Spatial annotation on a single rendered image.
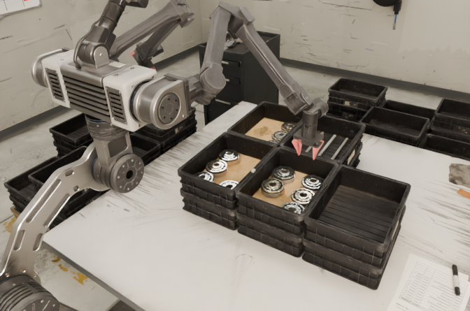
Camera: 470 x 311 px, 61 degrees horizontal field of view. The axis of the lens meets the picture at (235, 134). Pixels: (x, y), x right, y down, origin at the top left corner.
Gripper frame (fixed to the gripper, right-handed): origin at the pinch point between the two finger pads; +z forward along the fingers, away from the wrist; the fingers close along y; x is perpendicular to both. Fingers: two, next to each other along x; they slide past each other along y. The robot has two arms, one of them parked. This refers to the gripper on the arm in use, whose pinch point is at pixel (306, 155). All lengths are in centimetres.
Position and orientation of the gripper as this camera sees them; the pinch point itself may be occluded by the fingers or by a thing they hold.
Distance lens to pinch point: 160.8
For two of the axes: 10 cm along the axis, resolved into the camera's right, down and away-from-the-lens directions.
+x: -5.3, 4.2, -7.3
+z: 0.1, 8.7, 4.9
